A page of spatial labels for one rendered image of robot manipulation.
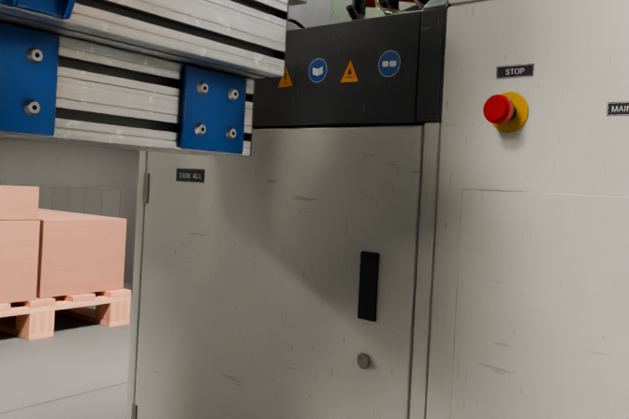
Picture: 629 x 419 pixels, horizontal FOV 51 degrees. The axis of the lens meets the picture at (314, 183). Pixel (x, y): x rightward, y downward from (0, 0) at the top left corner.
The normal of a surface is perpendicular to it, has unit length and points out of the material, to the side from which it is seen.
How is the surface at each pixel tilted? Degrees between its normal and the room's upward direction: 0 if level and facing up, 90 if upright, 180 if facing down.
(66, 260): 90
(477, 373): 90
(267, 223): 90
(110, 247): 90
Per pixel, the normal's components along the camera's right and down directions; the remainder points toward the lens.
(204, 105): 0.79, 0.04
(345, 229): -0.65, -0.04
